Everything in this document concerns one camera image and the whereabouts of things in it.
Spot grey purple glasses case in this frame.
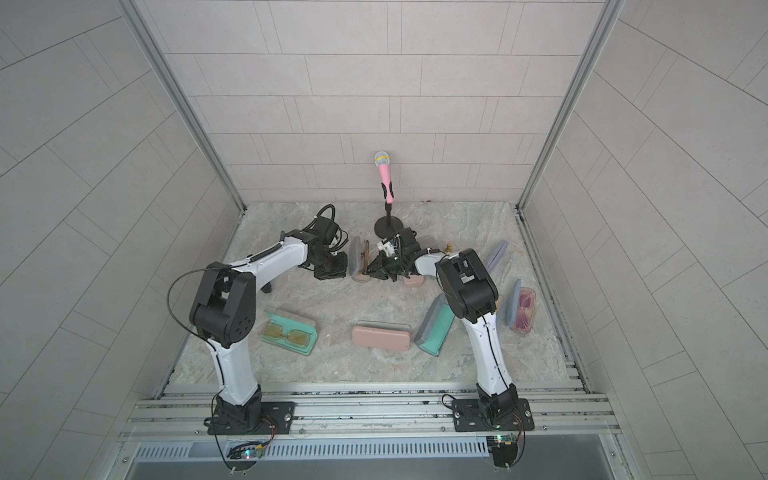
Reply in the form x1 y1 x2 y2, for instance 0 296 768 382
484 240 509 274

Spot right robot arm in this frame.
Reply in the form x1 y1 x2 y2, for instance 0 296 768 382
362 228 526 429

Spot right circuit board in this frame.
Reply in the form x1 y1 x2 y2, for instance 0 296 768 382
486 435 519 470

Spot circuit board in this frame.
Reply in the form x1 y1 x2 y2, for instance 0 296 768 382
227 442 269 461
486 435 519 470

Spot pink closed glasses case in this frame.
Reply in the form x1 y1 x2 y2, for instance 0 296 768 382
352 322 411 351

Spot grey mint open case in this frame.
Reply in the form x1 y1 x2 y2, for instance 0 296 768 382
414 294 455 357

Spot pink grey case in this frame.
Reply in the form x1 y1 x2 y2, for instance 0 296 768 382
402 274 425 288

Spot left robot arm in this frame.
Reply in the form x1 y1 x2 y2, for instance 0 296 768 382
187 204 348 435

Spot mint case yellow glasses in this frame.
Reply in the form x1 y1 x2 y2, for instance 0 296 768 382
259 310 318 356

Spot aluminium mounting rail frame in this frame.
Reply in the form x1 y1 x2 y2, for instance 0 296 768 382
106 380 632 479

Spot beige case with glasses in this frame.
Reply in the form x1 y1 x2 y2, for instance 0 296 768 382
348 236 370 283

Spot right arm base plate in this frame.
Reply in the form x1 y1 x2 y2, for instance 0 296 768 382
445 398 535 434

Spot pink toy microphone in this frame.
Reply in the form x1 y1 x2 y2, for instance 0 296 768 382
374 151 394 205

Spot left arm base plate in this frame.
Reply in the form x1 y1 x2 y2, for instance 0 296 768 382
204 399 296 435

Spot clear case pink glasses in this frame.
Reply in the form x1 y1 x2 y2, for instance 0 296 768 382
500 279 536 334

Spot left circuit board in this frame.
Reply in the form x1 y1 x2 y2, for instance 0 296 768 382
227 442 269 461

